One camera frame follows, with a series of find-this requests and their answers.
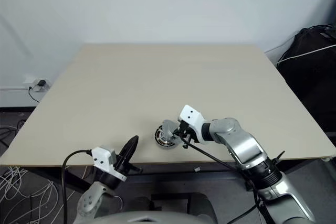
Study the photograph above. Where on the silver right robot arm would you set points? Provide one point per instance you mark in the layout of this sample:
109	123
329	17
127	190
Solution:
236	140

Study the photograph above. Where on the black table frame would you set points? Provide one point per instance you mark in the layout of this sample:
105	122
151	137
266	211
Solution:
76	179

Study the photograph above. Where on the wall power adapter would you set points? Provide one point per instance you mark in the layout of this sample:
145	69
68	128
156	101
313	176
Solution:
30	79

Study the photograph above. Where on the small grey floor scrap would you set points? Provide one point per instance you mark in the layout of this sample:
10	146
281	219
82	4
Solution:
197	169

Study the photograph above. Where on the grey robot torso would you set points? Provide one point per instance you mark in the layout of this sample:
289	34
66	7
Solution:
147	217

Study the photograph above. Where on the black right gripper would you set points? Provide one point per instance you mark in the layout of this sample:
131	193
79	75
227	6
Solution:
187	133

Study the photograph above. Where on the black power adapter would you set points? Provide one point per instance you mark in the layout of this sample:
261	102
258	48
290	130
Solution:
41	83

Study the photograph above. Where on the black bag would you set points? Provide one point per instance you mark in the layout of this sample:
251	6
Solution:
307	85

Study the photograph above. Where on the clear table corner guard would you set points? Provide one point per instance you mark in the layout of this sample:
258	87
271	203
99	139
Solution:
326	158

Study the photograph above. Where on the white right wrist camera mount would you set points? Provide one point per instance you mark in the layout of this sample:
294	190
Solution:
190	115

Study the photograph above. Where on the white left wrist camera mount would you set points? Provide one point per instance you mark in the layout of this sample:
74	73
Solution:
101	155

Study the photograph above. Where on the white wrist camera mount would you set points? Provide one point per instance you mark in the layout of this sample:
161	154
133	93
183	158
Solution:
190	115
101	155

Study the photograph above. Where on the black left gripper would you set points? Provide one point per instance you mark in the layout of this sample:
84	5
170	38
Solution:
123	167

